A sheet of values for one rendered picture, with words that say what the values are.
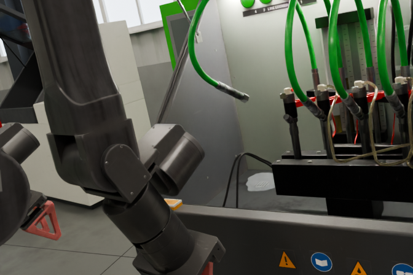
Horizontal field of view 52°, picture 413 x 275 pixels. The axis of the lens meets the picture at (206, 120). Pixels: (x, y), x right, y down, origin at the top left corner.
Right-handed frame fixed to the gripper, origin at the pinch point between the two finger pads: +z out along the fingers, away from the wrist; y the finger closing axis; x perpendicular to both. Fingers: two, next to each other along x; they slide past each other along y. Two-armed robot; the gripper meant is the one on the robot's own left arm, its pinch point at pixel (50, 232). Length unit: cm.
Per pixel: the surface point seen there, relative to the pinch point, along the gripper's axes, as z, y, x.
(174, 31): 71, 215, -236
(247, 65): 15, 3, -76
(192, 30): -14, -15, -46
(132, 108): 107, 244, -168
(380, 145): 25, -43, -52
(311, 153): 25, -27, -49
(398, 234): 18, -55, -26
